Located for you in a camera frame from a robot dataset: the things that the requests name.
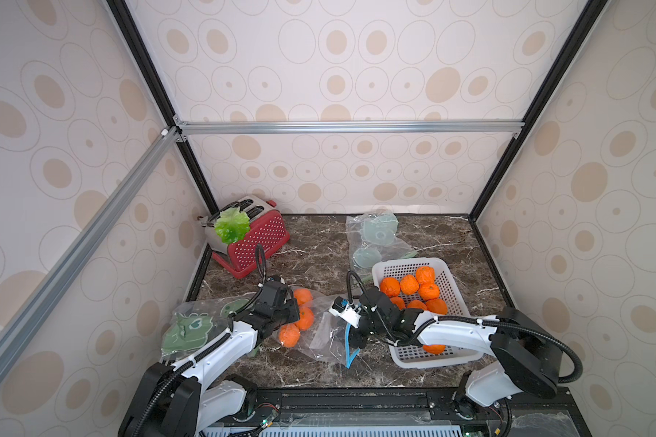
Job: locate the orange fruit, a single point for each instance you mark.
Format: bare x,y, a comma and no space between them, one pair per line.
390,287
435,349
425,275
437,306
409,285
417,304
399,302
429,291

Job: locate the black left corner post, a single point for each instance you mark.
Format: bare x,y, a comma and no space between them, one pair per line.
125,23

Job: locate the aluminium left side bar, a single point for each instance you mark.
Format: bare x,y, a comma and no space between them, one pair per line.
24,326

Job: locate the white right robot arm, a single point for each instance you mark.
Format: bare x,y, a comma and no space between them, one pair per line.
527,358

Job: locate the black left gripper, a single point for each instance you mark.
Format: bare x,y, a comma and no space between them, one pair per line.
291,301

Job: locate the red polka-dot toaster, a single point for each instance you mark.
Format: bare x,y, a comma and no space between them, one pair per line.
268,230

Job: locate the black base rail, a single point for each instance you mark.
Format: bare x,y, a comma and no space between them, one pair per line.
395,412

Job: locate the green plastic lettuce leaf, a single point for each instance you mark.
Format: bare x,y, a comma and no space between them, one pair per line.
232,225

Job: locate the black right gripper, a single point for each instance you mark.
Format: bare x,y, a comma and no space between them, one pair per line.
364,319

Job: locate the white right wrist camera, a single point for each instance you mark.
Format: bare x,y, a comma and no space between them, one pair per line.
346,311

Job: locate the blue-seal zip-top bag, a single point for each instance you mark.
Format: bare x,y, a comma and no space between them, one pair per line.
318,334

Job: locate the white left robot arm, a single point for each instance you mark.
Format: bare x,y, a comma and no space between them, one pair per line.
208,371

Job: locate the black corner frame post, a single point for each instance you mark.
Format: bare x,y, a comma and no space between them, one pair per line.
570,48

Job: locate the aluminium rear cross bar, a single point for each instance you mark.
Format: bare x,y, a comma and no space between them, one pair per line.
350,127

